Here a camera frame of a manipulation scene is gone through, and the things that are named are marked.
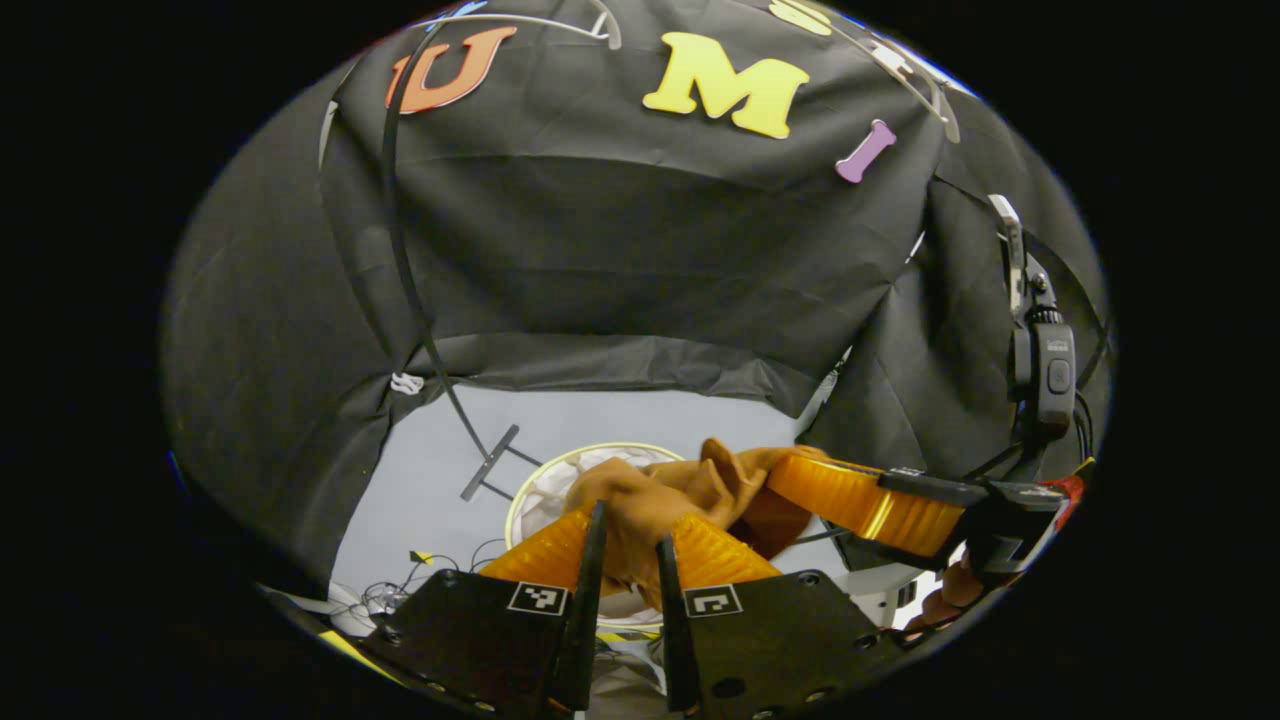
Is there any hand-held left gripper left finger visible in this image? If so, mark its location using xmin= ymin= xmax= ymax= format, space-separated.
xmin=358 ymin=500 xmax=609 ymax=716

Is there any black backdrop cloth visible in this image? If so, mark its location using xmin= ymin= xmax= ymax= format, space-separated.
xmin=160 ymin=0 xmax=1113 ymax=591

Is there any white laundry hamper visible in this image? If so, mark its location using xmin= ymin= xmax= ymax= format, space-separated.
xmin=503 ymin=441 xmax=701 ymax=633

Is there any white clothes hanger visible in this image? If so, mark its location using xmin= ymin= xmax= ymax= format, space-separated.
xmin=800 ymin=5 xmax=963 ymax=144
xmin=415 ymin=0 xmax=623 ymax=51

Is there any brown jacket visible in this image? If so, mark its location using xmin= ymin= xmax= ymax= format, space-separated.
xmin=563 ymin=438 xmax=831 ymax=601

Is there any tangle of black cables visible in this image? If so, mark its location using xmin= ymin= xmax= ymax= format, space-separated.
xmin=355 ymin=540 xmax=506 ymax=616

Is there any white box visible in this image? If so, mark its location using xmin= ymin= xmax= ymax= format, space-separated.
xmin=848 ymin=563 xmax=923 ymax=629

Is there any black clothes rack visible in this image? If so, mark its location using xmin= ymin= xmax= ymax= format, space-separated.
xmin=380 ymin=15 xmax=546 ymax=503

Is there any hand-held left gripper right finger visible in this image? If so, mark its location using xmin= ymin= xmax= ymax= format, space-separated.
xmin=655 ymin=512 xmax=906 ymax=719

